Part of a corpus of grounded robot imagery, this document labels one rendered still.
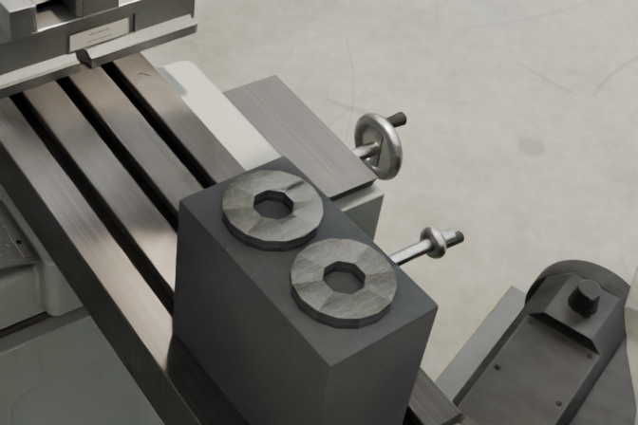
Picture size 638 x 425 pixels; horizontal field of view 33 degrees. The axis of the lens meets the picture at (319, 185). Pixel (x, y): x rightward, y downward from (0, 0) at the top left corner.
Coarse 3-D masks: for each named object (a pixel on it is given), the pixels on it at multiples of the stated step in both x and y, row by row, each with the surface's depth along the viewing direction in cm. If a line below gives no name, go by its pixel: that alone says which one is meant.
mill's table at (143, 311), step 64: (128, 64) 139; (0, 128) 127; (64, 128) 129; (128, 128) 130; (192, 128) 132; (64, 192) 121; (128, 192) 122; (192, 192) 124; (64, 256) 120; (128, 256) 118; (128, 320) 109; (192, 384) 105
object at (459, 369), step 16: (512, 288) 194; (496, 304) 191; (512, 304) 192; (496, 320) 188; (512, 320) 189; (480, 336) 185; (496, 336) 186; (464, 352) 182; (480, 352) 183; (448, 368) 179; (464, 368) 180; (448, 384) 177
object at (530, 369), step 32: (544, 288) 170; (576, 288) 163; (544, 320) 163; (576, 320) 162; (608, 320) 164; (512, 352) 159; (544, 352) 160; (576, 352) 160; (608, 352) 162; (480, 384) 154; (512, 384) 155; (544, 384) 155; (576, 384) 156; (608, 384) 160; (480, 416) 150; (512, 416) 150; (544, 416) 151; (576, 416) 155; (608, 416) 155
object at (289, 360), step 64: (256, 192) 96; (320, 192) 99; (192, 256) 98; (256, 256) 92; (320, 256) 91; (384, 256) 92; (192, 320) 104; (256, 320) 92; (320, 320) 88; (384, 320) 89; (256, 384) 97; (320, 384) 87; (384, 384) 94
